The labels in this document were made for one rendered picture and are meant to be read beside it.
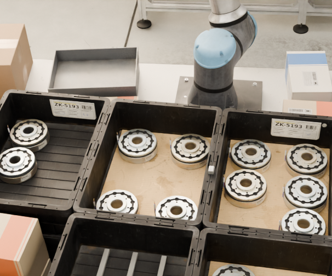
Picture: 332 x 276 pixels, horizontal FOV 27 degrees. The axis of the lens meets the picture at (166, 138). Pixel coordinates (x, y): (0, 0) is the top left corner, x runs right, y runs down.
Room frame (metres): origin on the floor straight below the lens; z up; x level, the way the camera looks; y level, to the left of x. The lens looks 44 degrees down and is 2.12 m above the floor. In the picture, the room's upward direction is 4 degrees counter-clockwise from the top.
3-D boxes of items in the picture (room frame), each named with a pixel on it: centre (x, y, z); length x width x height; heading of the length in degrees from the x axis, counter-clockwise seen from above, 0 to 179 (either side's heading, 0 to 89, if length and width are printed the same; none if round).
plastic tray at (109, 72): (1.71, 0.21, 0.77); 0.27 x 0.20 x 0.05; 87
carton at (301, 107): (1.46, -0.42, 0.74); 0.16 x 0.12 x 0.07; 79
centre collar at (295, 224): (0.99, -0.30, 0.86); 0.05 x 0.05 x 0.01
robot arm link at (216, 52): (1.57, -0.16, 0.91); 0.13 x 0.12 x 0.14; 150
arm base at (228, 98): (1.56, -0.15, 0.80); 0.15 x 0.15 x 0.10
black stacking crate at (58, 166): (1.25, 0.33, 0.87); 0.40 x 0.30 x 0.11; 167
